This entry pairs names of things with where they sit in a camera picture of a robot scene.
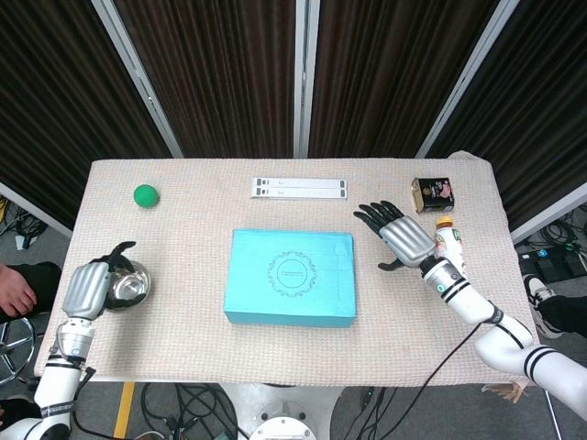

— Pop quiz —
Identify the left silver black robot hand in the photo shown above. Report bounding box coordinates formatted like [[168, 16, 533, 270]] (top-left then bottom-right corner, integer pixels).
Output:
[[61, 241, 143, 321]]

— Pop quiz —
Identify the black and white sneaker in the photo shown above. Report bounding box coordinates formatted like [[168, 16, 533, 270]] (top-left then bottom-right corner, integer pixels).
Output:
[[522, 273, 564, 339]]

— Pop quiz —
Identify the beige woven tablecloth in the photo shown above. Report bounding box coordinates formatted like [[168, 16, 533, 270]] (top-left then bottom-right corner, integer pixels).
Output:
[[35, 153, 551, 386]]

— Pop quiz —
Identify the green ball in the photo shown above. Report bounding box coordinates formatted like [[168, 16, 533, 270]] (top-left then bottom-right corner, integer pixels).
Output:
[[133, 183, 161, 210]]

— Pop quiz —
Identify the white strip with black marks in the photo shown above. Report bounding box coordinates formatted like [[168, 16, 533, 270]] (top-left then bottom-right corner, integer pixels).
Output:
[[249, 176, 349, 190], [249, 186, 348, 201]]

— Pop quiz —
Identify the stainless steel bowl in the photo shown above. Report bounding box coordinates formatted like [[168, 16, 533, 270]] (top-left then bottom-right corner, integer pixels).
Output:
[[107, 267, 153, 312]]

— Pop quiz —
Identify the chrome stool base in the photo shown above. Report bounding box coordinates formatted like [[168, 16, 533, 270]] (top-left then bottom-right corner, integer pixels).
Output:
[[0, 315, 37, 386]]

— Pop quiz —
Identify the bystander black trouser leg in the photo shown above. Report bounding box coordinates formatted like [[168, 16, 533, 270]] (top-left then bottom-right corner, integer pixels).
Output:
[[536, 295, 587, 338]]

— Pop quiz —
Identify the peach drink bottle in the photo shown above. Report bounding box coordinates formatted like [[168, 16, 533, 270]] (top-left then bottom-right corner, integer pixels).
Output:
[[433, 216, 469, 281]]

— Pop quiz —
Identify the white partition post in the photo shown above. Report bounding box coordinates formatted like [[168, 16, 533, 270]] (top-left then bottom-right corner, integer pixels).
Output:
[[415, 0, 522, 160], [293, 0, 321, 160], [91, 0, 184, 160]]

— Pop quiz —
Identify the black tin can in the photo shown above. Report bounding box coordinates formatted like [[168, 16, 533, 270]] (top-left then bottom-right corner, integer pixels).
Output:
[[410, 177, 458, 215]]

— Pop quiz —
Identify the bystander bare hand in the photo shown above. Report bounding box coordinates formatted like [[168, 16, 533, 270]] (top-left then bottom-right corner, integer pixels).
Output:
[[0, 264, 38, 318]]

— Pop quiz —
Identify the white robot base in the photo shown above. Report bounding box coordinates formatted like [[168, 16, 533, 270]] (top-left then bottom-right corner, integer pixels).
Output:
[[249, 382, 343, 440]]

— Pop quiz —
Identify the light blue cardboard shoe box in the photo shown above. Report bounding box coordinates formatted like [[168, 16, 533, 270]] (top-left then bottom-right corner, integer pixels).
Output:
[[223, 228, 358, 330]]

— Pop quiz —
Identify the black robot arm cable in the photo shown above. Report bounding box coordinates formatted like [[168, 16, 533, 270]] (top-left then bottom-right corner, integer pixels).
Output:
[[396, 320, 487, 440]]

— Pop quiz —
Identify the black floor cable bundle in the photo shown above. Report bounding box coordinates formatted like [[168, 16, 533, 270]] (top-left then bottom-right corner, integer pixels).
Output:
[[139, 382, 249, 440]]

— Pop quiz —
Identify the yellow floor tape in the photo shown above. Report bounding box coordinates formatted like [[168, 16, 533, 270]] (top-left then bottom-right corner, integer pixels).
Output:
[[113, 381, 137, 439]]

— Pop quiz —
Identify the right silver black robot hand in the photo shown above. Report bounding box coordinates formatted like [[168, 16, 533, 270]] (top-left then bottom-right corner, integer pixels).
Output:
[[352, 200, 437, 271]]

